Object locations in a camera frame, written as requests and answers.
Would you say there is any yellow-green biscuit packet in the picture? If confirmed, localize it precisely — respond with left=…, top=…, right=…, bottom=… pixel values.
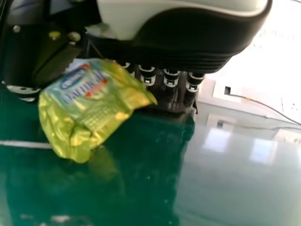
left=37, top=58, right=158, bottom=164

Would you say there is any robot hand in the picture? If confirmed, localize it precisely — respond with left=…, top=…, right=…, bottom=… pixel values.
left=0, top=0, right=274, bottom=114

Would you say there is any thin grey cable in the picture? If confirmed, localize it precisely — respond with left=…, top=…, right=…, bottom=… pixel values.
left=230, top=93, right=301, bottom=125

